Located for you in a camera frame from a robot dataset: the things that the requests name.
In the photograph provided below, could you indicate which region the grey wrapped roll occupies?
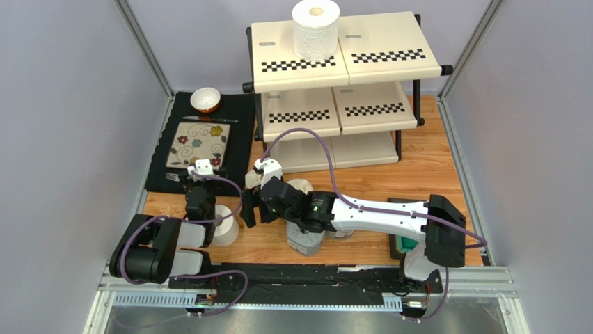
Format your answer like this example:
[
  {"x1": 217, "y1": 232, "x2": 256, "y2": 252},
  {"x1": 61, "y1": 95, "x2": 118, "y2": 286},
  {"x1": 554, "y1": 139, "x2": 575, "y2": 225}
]
[
  {"x1": 326, "y1": 230, "x2": 354, "y2": 240},
  {"x1": 286, "y1": 222, "x2": 326, "y2": 257}
]

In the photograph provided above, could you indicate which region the beige wrapped roll back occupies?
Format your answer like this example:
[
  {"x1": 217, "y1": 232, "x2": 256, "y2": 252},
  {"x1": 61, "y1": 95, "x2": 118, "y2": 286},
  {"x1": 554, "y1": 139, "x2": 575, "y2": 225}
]
[{"x1": 244, "y1": 169, "x2": 262, "y2": 189}]

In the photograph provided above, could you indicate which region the grey wrapped roll left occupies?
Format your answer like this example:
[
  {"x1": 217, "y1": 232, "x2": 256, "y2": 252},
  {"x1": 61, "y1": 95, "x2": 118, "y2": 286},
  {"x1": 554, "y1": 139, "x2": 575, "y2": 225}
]
[{"x1": 286, "y1": 222, "x2": 326, "y2": 257}]

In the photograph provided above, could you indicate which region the beige roll front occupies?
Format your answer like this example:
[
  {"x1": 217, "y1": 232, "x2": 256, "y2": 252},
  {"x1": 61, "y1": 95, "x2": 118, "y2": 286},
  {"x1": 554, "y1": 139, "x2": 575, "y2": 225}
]
[{"x1": 287, "y1": 179, "x2": 314, "y2": 194}]

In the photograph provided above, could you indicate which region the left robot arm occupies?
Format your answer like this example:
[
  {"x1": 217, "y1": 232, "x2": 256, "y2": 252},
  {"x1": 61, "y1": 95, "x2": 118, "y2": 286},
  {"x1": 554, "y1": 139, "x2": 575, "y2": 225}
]
[{"x1": 109, "y1": 167, "x2": 235, "y2": 285}]

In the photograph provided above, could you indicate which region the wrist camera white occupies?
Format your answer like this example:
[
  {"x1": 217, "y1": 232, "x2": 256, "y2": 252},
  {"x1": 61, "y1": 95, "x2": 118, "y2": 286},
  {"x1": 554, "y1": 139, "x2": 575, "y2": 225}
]
[
  {"x1": 254, "y1": 157, "x2": 283, "y2": 186},
  {"x1": 187, "y1": 159, "x2": 215, "y2": 178}
]

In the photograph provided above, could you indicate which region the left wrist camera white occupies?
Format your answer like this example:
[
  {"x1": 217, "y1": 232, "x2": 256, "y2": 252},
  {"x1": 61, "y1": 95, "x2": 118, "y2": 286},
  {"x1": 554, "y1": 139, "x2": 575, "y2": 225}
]
[{"x1": 187, "y1": 159, "x2": 215, "y2": 178}]

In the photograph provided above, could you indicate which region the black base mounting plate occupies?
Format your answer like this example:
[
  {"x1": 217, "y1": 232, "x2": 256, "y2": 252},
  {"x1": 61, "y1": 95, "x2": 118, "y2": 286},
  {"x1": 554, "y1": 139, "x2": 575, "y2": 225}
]
[{"x1": 168, "y1": 263, "x2": 443, "y2": 306}]

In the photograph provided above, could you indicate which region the floral square plate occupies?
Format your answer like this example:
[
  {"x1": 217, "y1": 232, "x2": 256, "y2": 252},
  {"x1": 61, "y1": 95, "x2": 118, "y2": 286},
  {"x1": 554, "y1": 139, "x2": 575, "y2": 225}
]
[{"x1": 166, "y1": 122, "x2": 231, "y2": 170}]

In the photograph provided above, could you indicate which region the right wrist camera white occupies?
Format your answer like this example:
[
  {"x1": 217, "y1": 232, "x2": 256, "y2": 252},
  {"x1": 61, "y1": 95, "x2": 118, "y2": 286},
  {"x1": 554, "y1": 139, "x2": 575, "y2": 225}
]
[{"x1": 254, "y1": 157, "x2": 283, "y2": 186}]

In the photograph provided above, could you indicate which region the beige roll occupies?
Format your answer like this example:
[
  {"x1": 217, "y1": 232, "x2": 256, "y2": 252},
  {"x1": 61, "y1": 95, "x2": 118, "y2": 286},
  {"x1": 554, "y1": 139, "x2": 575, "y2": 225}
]
[
  {"x1": 287, "y1": 179, "x2": 314, "y2": 194},
  {"x1": 244, "y1": 169, "x2": 262, "y2": 189}
]

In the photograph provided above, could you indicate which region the white and orange bowl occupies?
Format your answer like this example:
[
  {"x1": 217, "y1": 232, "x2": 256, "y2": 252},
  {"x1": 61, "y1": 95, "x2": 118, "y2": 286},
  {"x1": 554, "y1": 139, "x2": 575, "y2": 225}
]
[{"x1": 190, "y1": 87, "x2": 221, "y2": 113}]

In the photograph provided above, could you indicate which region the cream checkered three-tier shelf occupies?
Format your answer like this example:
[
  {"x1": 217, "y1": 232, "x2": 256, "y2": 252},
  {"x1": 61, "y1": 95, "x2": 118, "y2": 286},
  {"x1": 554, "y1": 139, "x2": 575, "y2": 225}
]
[{"x1": 243, "y1": 12, "x2": 454, "y2": 173}]

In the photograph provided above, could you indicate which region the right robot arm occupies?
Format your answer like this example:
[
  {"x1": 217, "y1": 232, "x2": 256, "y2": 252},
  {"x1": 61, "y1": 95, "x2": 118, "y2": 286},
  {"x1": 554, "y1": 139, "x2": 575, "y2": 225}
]
[{"x1": 239, "y1": 177, "x2": 466, "y2": 281}]

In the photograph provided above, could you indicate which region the green square dish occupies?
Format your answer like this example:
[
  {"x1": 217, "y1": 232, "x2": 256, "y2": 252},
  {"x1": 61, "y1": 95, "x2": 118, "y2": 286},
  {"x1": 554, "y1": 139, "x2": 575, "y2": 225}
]
[{"x1": 387, "y1": 198, "x2": 421, "y2": 260}]

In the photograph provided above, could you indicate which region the black cloth placemat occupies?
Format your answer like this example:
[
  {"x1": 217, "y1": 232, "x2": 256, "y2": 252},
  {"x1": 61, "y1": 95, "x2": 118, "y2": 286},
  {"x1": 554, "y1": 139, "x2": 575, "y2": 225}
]
[{"x1": 145, "y1": 92, "x2": 255, "y2": 194}]

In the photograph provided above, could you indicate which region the white paper roll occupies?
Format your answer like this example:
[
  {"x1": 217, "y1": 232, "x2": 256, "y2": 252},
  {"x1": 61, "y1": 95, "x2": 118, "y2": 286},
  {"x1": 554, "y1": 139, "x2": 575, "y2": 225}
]
[
  {"x1": 212, "y1": 205, "x2": 239, "y2": 247},
  {"x1": 292, "y1": 0, "x2": 340, "y2": 61}
]

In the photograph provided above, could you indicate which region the grey wrapped roll right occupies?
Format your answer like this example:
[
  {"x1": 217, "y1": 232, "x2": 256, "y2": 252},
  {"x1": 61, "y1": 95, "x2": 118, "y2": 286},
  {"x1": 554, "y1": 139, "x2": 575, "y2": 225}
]
[{"x1": 326, "y1": 230, "x2": 354, "y2": 240}]

